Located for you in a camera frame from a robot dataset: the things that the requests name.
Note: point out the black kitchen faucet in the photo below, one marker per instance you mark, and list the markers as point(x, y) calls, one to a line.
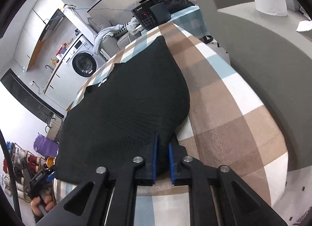
point(48, 67)

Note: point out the black range hood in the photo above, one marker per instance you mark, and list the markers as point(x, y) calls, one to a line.
point(52, 24)

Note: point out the white washing machine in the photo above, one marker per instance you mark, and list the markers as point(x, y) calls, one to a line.
point(84, 66)

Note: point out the white ribbed radiator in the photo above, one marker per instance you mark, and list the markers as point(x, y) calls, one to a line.
point(54, 128)

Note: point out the grey sofa pillow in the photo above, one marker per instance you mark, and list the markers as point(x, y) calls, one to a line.
point(100, 22)

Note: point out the person's left hand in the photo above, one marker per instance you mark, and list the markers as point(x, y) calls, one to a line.
point(36, 206)

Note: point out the black electric pressure cooker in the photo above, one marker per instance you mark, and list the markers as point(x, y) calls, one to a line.
point(146, 17)

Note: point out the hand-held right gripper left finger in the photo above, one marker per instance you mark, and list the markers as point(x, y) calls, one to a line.
point(155, 160)

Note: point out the white paper sheet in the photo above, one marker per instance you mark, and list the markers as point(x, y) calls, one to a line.
point(304, 26)

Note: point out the yellow bowl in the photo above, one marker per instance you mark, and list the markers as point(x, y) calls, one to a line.
point(50, 162)

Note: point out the pile of black clothes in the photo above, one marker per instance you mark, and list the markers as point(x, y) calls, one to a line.
point(178, 4)

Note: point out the grey low table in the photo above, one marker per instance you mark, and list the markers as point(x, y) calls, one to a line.
point(268, 57)

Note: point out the light grey garment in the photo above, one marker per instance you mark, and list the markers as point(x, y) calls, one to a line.
point(104, 34)

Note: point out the wooden shoe rack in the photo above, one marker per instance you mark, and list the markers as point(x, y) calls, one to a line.
point(22, 167)

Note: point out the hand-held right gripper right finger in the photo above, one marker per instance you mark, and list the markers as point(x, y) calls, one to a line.
point(171, 165)

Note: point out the black knit garment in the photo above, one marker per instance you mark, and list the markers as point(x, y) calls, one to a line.
point(121, 109)

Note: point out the brown blue checked blanket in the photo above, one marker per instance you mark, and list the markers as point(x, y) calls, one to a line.
point(219, 123)

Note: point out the white wall cabinets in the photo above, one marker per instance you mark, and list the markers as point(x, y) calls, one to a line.
point(29, 30)

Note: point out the white kitchen base cabinet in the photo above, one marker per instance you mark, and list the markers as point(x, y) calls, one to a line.
point(65, 89)

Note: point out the white router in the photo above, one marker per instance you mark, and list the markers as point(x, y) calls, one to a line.
point(70, 6)

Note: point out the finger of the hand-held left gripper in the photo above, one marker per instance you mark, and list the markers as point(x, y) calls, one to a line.
point(51, 177)

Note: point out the black white striped cloth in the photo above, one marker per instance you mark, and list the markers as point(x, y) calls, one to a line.
point(121, 29)

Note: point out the grey sofa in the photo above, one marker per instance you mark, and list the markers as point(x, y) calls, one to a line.
point(121, 42)

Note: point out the purple bag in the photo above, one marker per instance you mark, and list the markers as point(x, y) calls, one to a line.
point(46, 145)

